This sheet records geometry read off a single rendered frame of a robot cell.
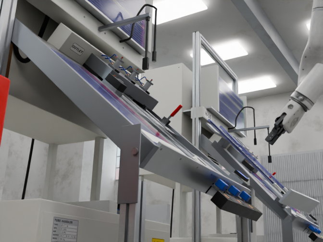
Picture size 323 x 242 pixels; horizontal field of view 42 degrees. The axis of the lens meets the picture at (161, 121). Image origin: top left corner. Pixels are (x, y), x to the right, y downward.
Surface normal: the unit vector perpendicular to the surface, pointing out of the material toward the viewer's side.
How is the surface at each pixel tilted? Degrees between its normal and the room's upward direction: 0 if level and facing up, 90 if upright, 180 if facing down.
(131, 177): 90
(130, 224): 90
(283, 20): 180
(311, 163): 90
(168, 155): 132
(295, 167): 90
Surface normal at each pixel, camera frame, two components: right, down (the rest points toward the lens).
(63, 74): -0.48, -0.29
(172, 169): 0.63, 0.54
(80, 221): 0.88, -0.13
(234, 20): -0.03, 0.95
